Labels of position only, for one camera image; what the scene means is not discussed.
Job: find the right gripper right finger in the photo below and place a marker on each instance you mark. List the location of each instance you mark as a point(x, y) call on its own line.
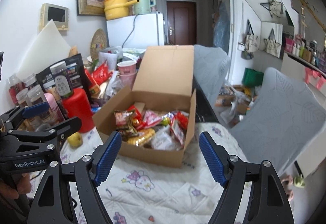
point(254, 187)

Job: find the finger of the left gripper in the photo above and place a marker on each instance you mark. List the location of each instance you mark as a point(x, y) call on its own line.
point(24, 146)
point(16, 116)

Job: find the small red snack packet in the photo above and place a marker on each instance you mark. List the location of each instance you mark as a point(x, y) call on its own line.
point(182, 120)

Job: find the silver purple snack pouch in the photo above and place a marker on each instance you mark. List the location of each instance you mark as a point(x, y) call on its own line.
point(162, 140)

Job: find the dark spicy snack bag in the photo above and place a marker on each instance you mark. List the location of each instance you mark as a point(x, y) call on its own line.
point(124, 123)

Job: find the red foil snack bag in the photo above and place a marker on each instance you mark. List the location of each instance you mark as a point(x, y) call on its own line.
point(137, 118)

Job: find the pink red snack pouch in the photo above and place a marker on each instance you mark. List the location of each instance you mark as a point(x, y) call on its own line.
point(151, 119)

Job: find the yellow pear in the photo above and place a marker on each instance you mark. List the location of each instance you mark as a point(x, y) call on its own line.
point(75, 140)

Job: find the clear orange label jar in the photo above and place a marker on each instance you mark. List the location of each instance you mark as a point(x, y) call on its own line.
point(36, 96)

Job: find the red cylindrical canister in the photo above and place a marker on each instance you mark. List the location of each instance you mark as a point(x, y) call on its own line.
point(78, 105)

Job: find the dark lidded jar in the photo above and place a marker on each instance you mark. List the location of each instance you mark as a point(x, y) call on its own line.
point(61, 78)

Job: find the white quilted tablecloth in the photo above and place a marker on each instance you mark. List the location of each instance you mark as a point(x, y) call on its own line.
point(139, 192)

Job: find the near grey chair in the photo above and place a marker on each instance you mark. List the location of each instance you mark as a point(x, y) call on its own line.
point(283, 121)

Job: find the grey chair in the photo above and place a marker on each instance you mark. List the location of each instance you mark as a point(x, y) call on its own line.
point(283, 121)
point(210, 68)

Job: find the pink paper cup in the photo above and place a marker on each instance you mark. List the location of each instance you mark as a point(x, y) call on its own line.
point(127, 67)

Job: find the woven round mat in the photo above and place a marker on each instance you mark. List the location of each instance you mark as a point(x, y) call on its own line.
point(98, 42)

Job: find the green bag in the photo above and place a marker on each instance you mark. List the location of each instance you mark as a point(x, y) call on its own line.
point(252, 78)

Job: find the white refrigerator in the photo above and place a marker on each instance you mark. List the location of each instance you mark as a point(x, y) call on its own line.
point(139, 31)

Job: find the far grey chair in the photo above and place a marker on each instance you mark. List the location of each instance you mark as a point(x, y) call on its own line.
point(210, 68)

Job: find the yellow pot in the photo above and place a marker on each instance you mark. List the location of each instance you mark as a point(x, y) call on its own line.
point(115, 9)

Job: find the right tote bag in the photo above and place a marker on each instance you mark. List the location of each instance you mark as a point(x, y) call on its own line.
point(272, 47)

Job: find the tote bag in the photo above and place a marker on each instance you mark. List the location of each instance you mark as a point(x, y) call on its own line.
point(272, 47)
point(251, 43)

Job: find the left tote bag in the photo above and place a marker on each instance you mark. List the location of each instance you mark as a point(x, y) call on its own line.
point(251, 43)

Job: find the green electric kettle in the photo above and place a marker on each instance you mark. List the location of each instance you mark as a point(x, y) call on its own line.
point(143, 7)

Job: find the brown door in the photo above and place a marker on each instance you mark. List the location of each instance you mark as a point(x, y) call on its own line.
point(182, 22)

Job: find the wall intercom panel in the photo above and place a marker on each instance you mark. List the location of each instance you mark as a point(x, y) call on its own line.
point(58, 14)

